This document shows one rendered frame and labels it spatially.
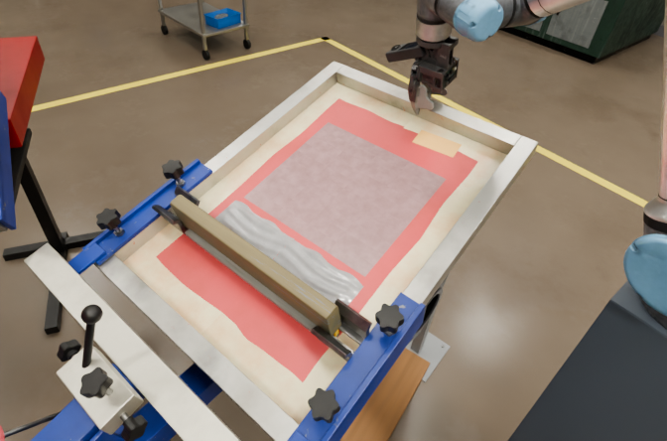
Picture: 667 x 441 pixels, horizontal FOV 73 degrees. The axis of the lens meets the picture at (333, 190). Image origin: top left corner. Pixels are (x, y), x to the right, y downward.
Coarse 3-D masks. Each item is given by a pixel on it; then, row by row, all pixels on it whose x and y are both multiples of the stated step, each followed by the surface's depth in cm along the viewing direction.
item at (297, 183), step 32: (320, 128) 114; (352, 128) 113; (384, 128) 112; (288, 160) 108; (320, 160) 107; (352, 160) 106; (256, 192) 102; (288, 192) 101; (320, 192) 100; (288, 224) 95; (160, 256) 93; (192, 256) 93; (192, 288) 88; (224, 288) 87
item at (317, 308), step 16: (176, 208) 88; (192, 208) 87; (192, 224) 88; (208, 224) 84; (208, 240) 88; (224, 240) 82; (240, 240) 81; (240, 256) 80; (256, 256) 79; (256, 272) 79; (272, 272) 76; (288, 272) 76; (272, 288) 80; (288, 288) 74; (304, 288) 74; (304, 304) 73; (320, 304) 72; (320, 320) 73; (336, 320) 74
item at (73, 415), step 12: (120, 372) 70; (132, 384) 69; (72, 408) 67; (60, 420) 66; (72, 420) 66; (84, 420) 66; (48, 432) 65; (60, 432) 65; (72, 432) 65; (84, 432) 65; (96, 432) 66
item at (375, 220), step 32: (384, 160) 105; (416, 160) 104; (448, 160) 103; (352, 192) 99; (384, 192) 99; (416, 192) 98; (448, 192) 97; (320, 224) 95; (352, 224) 94; (384, 224) 93; (416, 224) 92; (352, 256) 89; (384, 256) 88; (256, 320) 82; (288, 320) 82; (288, 352) 78; (320, 352) 77
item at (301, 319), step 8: (192, 232) 91; (200, 240) 90; (208, 248) 89; (216, 256) 87; (224, 256) 87; (224, 264) 86; (232, 264) 86; (240, 272) 84; (248, 280) 83; (256, 280) 83; (256, 288) 82; (264, 288) 82; (272, 296) 81; (280, 304) 80; (288, 304) 79; (288, 312) 78; (296, 312) 78; (296, 320) 78; (304, 320) 77; (312, 328) 76
